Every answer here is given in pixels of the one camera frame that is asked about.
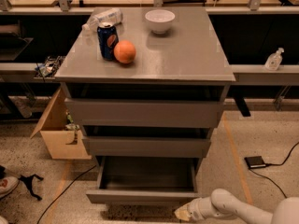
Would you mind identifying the hand sanitizer bottle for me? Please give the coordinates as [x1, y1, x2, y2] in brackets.
[264, 48, 284, 71]

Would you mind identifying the orange fruit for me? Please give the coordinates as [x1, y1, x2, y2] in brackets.
[114, 40, 136, 64]

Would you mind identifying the grey drawer cabinet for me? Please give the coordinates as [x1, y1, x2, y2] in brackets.
[54, 6, 236, 161]

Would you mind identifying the cardboard box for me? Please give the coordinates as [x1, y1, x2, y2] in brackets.
[31, 88, 91, 160]

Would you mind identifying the grey drawer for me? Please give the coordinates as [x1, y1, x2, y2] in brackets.
[83, 126, 210, 158]
[86, 156, 198, 205]
[64, 86, 223, 128]

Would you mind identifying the blue pepsi can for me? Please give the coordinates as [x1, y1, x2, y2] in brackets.
[97, 22, 119, 61]

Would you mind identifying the grey bottom drawer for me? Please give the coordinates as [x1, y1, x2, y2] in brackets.
[86, 156, 198, 205]

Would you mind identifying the black strap on floor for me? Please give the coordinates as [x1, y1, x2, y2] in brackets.
[19, 173, 45, 202]

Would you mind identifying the grey middle drawer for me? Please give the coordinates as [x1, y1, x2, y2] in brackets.
[83, 126, 210, 158]

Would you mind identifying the grey top drawer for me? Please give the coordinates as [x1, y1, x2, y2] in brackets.
[64, 86, 223, 128]

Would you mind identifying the white ceramic bowl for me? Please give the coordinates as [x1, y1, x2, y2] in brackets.
[145, 9, 176, 34]

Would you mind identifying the black pedal cable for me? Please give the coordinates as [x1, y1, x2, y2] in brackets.
[249, 140, 299, 200]

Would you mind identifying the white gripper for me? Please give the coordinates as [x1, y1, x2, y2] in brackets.
[174, 198, 205, 221]

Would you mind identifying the clear plastic water bottle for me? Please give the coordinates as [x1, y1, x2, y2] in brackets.
[82, 7, 123, 32]

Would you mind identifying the black foot pedal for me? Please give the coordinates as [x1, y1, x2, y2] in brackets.
[244, 156, 266, 169]

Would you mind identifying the black floor cable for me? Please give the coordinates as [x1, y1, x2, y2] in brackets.
[36, 163, 98, 224]

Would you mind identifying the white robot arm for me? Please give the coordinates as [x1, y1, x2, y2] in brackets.
[175, 189, 299, 224]

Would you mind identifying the white sneaker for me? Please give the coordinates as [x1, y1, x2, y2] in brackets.
[0, 176, 19, 199]

